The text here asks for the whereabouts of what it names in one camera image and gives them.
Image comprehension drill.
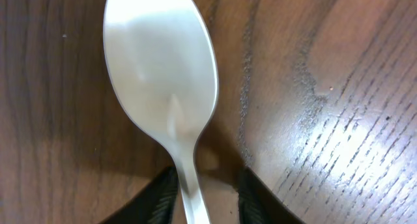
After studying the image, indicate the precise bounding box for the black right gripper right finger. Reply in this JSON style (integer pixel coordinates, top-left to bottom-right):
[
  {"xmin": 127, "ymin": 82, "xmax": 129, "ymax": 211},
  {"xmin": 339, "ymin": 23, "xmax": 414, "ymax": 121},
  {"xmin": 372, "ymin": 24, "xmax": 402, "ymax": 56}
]
[{"xmin": 238, "ymin": 167, "xmax": 304, "ymax": 224}]

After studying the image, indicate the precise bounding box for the white plastic spoon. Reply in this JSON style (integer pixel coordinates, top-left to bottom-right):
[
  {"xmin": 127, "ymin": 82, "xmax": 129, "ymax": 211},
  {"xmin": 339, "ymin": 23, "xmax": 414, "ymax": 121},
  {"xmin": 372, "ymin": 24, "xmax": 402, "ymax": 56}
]
[{"xmin": 103, "ymin": 0, "xmax": 219, "ymax": 223}]

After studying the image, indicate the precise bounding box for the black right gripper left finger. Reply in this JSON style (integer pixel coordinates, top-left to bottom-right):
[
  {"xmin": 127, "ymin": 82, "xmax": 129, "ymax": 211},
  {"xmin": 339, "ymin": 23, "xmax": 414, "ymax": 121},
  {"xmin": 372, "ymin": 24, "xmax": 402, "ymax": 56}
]
[{"xmin": 100, "ymin": 166, "xmax": 179, "ymax": 224}]

